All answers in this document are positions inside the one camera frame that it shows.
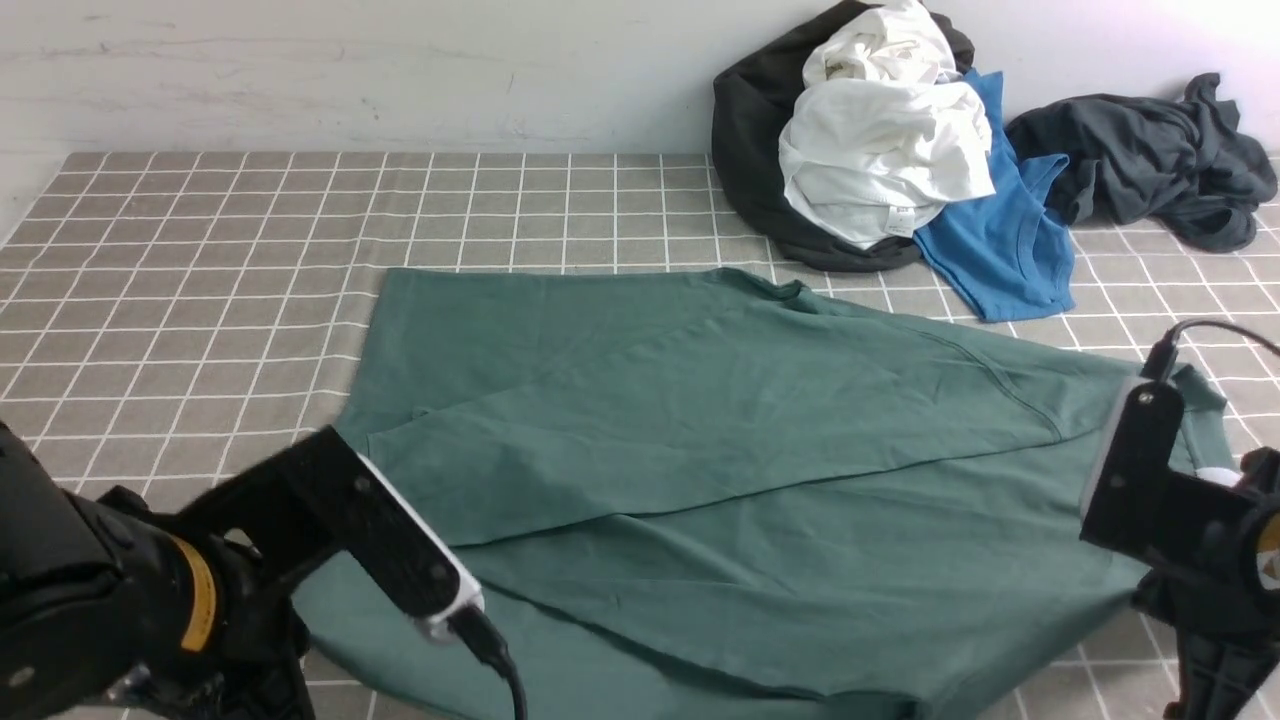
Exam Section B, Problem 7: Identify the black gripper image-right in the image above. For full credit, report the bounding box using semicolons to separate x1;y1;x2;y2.
1132;571;1279;719

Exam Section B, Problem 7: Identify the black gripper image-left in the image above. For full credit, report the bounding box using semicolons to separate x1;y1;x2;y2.
105;560;316;719

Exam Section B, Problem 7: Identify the green long-sleeved shirt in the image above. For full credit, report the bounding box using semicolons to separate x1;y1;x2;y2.
335;268;1146;719

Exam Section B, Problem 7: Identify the blue t-shirt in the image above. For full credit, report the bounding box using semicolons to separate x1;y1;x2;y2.
914;69;1075;323

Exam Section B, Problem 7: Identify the white crumpled shirt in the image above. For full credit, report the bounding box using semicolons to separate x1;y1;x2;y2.
780;1;995;250

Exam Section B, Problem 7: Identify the grey checkered tablecloth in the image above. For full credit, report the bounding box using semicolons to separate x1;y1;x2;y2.
1;152;1279;719

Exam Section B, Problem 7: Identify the dark grey crumpled garment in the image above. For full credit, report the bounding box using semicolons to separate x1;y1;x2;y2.
1005;73;1277;252

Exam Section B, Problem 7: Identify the black crumpled garment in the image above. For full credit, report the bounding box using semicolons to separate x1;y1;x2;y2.
710;1;975;273

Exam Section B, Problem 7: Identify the black cable image-right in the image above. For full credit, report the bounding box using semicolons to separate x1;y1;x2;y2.
1142;320;1280;383

